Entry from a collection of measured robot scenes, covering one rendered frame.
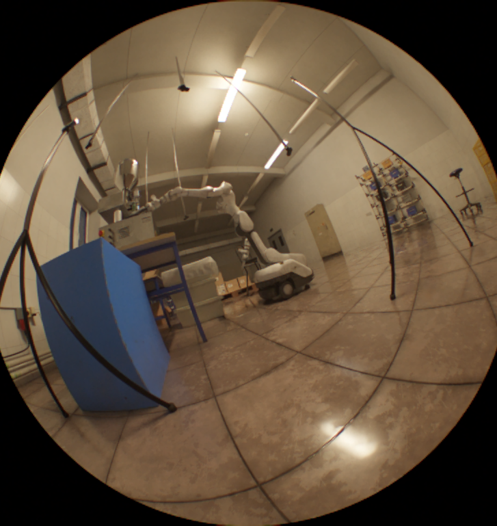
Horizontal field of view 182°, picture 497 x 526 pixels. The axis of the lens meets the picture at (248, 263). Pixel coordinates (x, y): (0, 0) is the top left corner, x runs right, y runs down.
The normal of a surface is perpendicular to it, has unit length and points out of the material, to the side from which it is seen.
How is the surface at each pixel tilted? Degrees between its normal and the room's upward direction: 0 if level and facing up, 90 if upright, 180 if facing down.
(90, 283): 90
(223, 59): 180
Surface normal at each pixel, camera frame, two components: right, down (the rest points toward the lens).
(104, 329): 0.37, -0.21
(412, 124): -0.87, 0.26
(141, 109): 0.32, 0.94
